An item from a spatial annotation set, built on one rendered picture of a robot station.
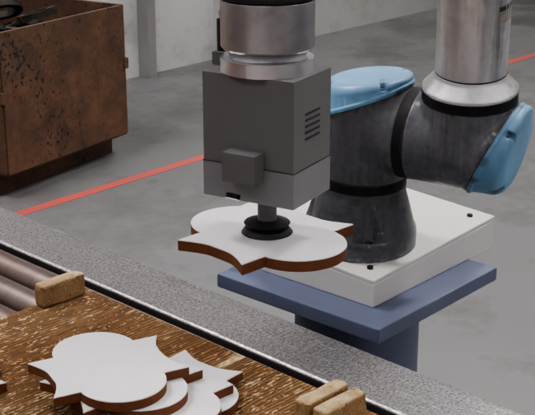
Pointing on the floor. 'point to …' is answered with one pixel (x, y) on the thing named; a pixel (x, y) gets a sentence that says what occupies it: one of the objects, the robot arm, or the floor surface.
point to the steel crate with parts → (54, 87)
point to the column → (306, 314)
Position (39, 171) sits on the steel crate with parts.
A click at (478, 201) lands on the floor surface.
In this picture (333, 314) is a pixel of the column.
